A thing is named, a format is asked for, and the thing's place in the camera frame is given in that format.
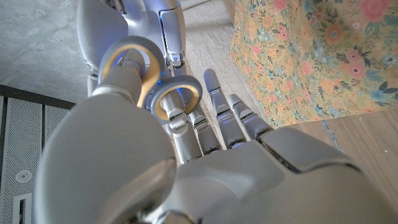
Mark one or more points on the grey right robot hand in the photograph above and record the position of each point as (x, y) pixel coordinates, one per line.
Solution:
(102, 25)

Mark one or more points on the grey tape outline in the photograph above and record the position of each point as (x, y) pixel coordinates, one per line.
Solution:
(332, 135)

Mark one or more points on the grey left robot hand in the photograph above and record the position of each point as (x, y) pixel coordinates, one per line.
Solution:
(248, 180)

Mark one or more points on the beige striped curtain backdrop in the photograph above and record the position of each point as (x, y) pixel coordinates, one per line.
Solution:
(211, 46)

